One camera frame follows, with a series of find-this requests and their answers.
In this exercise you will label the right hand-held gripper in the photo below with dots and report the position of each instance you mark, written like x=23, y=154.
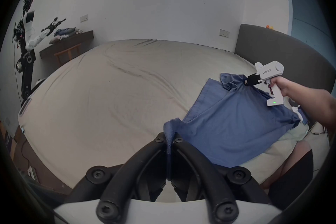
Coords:
x=271, y=69

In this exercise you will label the person's right hand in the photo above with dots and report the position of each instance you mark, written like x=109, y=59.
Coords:
x=279, y=86

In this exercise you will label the dark grey padded headboard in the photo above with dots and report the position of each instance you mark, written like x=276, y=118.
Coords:
x=288, y=49

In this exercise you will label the white wall socket plate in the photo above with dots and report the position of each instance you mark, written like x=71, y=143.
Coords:
x=224, y=33
x=84, y=18

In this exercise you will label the small orange toy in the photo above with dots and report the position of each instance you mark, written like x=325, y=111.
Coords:
x=269, y=27

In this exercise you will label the wooden chair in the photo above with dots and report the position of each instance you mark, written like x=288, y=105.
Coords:
x=68, y=51

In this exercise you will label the person's right forearm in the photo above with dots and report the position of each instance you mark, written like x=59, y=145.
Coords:
x=312, y=102

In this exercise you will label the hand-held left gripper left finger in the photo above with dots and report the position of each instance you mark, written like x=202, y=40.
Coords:
x=147, y=162

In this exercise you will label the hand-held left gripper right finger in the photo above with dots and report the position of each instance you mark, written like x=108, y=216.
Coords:
x=194, y=165

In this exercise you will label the bed with beige sheet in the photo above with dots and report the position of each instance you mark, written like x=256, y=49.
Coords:
x=105, y=99

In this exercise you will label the blue shirt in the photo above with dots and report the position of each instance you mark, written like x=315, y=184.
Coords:
x=236, y=125

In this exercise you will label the white and black robot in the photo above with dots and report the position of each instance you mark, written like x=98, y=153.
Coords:
x=27, y=41

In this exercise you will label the person's legs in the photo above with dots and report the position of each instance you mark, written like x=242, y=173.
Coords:
x=291, y=175

